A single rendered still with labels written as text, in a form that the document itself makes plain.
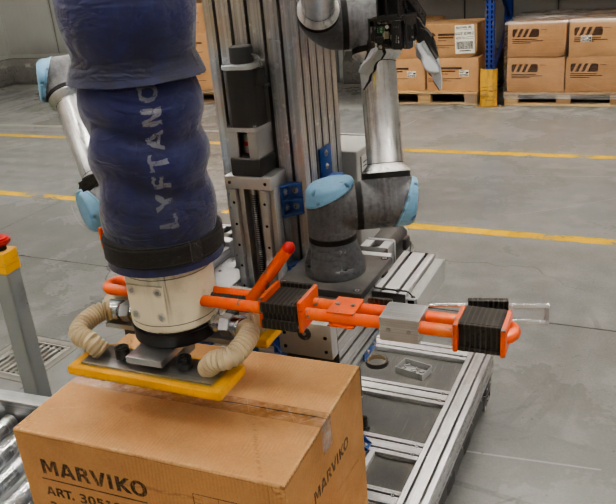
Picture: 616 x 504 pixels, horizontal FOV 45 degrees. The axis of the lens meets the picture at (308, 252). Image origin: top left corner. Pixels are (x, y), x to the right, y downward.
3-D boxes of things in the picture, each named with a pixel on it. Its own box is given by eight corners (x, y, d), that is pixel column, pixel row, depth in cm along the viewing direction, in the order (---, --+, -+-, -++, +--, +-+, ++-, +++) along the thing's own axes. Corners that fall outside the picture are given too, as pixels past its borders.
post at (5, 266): (54, 510, 264) (-17, 253, 225) (66, 498, 270) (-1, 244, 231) (69, 514, 261) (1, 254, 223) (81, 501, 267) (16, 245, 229)
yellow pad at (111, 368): (68, 374, 144) (62, 352, 142) (99, 349, 152) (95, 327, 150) (221, 402, 131) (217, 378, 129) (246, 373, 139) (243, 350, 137)
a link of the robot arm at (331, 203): (307, 226, 185) (302, 174, 180) (360, 221, 185) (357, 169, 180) (308, 244, 174) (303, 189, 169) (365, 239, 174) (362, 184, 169)
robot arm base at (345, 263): (319, 255, 193) (316, 219, 189) (374, 260, 186) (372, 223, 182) (294, 278, 180) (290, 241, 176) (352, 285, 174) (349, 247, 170)
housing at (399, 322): (378, 341, 126) (377, 317, 124) (390, 322, 132) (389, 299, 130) (418, 346, 124) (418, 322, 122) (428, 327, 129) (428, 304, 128)
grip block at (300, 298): (258, 329, 133) (255, 300, 131) (281, 305, 142) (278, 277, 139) (301, 335, 130) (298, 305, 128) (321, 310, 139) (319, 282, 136)
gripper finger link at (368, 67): (341, 85, 137) (367, 43, 132) (353, 79, 142) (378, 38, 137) (355, 95, 137) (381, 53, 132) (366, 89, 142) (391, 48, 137)
